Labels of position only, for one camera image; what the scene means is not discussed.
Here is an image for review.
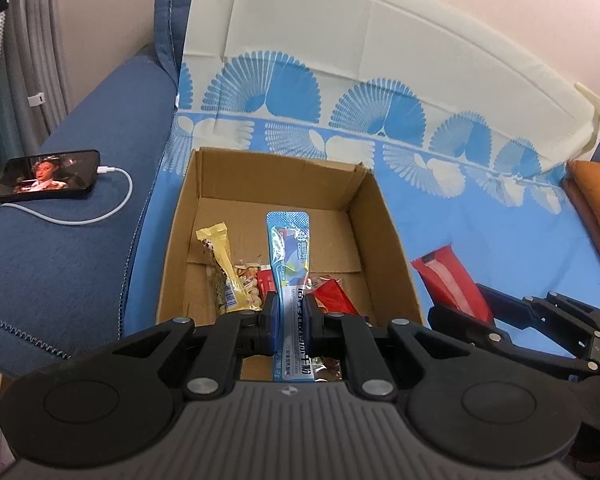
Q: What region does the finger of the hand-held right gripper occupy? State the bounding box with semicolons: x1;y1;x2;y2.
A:
474;282;600;357
426;304;597;382

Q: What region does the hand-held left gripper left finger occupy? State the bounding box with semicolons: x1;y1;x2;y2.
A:
112;292;287;402

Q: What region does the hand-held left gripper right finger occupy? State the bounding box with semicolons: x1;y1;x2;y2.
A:
302;292;481;402

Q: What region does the clear red snack packet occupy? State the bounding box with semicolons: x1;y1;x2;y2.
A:
307;274;362;317

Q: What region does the small red snack bar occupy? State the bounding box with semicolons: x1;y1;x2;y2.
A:
256;269;277;297

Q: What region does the clear mixed nuts packet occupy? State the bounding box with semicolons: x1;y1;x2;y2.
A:
230;260;266;311

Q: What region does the blue sachet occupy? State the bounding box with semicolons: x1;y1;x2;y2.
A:
266;211;327;383

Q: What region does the red and black snack packet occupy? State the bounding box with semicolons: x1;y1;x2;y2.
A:
411;244;496;323

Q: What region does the yellow snack packet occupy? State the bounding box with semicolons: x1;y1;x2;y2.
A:
195;222;253;311

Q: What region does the cardboard box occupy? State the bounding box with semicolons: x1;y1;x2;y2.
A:
155;147;427;382

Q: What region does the orange cushion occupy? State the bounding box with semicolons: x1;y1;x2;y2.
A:
562;159;600;286

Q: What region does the blue and white printed sheet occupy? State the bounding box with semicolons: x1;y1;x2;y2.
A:
122;0;600;361

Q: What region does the blue denim sofa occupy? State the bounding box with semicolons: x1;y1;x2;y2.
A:
0;0;196;378

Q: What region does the black smartphone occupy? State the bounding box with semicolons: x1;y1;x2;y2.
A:
0;149;102;205

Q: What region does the grey curtain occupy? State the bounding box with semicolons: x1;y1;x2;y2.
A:
0;0;73;136

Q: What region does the white charging cable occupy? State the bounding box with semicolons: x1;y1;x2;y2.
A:
25;165;133;224

